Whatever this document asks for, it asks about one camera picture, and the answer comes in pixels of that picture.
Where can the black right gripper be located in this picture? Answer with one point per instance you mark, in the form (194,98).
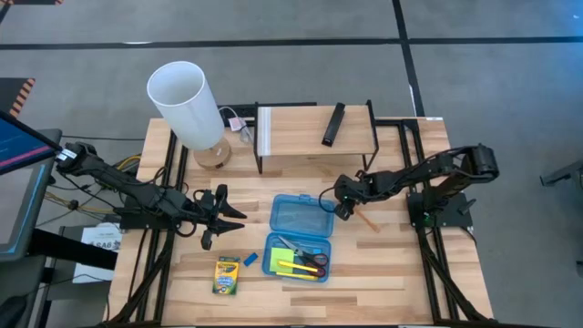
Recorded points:
(348,191)

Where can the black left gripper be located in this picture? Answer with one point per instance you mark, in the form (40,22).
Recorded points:
(210,216)

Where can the orange wooden pencil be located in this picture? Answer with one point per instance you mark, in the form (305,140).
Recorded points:
(369,222)

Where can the blue rectangular eraser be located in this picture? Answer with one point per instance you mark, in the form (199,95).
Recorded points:
(250,259)

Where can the blue translucent plastic pencil case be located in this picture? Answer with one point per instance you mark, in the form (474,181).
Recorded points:
(303,216)

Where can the green yellow crayon box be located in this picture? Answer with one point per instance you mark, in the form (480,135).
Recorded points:
(226,275)

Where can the green sticky note pad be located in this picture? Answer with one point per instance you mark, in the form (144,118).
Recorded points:
(279,257)

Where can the red and black scissors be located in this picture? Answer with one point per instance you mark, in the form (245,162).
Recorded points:
(298,249)

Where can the yellow highlighter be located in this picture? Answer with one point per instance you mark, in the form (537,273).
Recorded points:
(296,266)

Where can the pencil with green ferrule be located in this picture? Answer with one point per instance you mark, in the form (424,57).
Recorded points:
(296,276)

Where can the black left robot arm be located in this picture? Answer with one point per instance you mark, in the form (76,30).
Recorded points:
(136,193)

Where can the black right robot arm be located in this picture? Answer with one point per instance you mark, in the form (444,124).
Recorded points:
(410,175)

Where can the black rectangular device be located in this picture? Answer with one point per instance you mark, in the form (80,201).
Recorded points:
(333,124)

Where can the wooden shelf with black legs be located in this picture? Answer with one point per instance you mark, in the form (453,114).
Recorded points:
(300,132)

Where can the pink white tag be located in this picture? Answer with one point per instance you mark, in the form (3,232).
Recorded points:
(237,124)

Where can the white shade table lamp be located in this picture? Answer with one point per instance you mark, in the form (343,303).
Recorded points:
(182,105)

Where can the white printed paper sheet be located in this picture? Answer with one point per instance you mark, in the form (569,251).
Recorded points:
(98,237)

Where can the black stand bar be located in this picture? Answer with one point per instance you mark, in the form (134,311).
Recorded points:
(68,248)

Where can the grey screen with teal edge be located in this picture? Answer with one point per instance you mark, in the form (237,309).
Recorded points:
(13,214)

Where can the grey furniture leg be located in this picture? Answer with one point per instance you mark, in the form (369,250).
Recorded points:
(569,175)

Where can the blue lit screen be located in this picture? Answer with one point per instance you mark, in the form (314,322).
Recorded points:
(18,146)

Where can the black rounded object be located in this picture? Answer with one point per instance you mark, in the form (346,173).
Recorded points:
(11,312)

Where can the orange black striped mat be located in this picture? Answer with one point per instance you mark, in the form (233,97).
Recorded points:
(13,95)
(27,2)

